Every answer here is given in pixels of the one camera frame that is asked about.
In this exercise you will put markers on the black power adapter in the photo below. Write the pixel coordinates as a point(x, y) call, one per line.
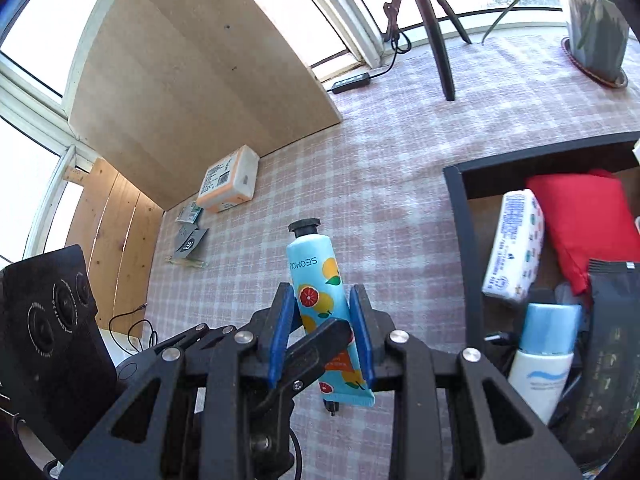
point(351, 82)

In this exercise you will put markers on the pink checked desktop cloth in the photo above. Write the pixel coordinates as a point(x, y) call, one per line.
point(380, 175)

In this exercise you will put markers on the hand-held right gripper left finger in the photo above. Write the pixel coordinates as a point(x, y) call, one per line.
point(279, 340)

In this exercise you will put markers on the black foil packet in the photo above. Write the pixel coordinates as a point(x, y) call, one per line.
point(612, 350)

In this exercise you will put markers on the red fabric pouch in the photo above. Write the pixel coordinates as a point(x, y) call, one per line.
point(585, 215)

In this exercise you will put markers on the large light wooden board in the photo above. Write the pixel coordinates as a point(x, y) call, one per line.
point(190, 75)

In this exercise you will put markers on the dark grey card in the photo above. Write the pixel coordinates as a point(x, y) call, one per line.
point(191, 242)

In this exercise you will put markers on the orange and white box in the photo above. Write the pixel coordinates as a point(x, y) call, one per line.
point(227, 180)

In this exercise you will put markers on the black storage box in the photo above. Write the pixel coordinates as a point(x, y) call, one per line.
point(457, 210)

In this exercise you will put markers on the white dotted tissue pack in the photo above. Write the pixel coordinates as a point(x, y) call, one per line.
point(515, 245)

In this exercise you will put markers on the brown plant saucer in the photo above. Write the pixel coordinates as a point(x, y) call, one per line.
point(607, 79)

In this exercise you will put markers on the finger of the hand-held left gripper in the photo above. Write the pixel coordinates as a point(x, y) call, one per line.
point(312, 352)
point(192, 334)

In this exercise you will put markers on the small green card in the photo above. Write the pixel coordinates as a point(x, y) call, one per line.
point(189, 213)

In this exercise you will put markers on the blue fruit print cream tube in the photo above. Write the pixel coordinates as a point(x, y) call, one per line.
point(308, 270)

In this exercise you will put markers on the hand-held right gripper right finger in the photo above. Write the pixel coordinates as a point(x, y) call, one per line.
point(363, 340)

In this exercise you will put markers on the white bottle with blue cap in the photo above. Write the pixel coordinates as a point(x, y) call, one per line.
point(542, 365)

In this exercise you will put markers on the potted plant in grey pot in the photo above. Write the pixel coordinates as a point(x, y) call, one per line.
point(597, 25)

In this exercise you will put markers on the brown wooden plank panel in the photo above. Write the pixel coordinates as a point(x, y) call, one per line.
point(117, 240)

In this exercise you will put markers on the small clear plastic tube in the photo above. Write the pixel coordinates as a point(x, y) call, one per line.
point(186, 262)

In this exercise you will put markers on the dark tripod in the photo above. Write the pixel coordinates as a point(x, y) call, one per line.
point(440, 45)

